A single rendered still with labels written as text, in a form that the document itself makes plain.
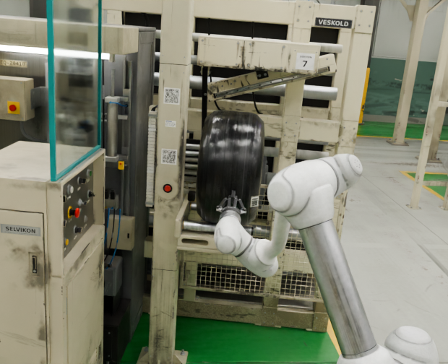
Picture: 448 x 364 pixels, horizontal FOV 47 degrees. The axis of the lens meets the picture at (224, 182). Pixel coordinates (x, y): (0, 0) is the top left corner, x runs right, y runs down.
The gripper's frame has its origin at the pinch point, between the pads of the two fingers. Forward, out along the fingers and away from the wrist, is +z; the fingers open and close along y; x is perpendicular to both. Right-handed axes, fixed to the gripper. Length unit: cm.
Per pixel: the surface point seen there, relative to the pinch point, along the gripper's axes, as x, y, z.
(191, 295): 106, 23, 66
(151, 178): 5.5, 41.1, 23.4
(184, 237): 28.5, 21.8, 9.0
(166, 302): 72, 31, 13
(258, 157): -15.3, -9.5, 11.3
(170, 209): 20.4, 30.9, 20.2
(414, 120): 242, -377, 965
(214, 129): -24.1, 11.0, 17.7
